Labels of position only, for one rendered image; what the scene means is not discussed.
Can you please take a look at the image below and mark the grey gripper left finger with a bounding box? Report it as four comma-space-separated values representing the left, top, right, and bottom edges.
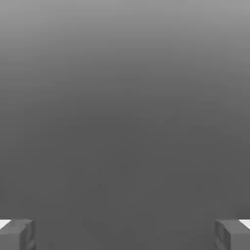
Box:
0, 218, 37, 250

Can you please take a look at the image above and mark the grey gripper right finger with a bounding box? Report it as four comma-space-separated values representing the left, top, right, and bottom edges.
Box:
214, 219, 250, 250

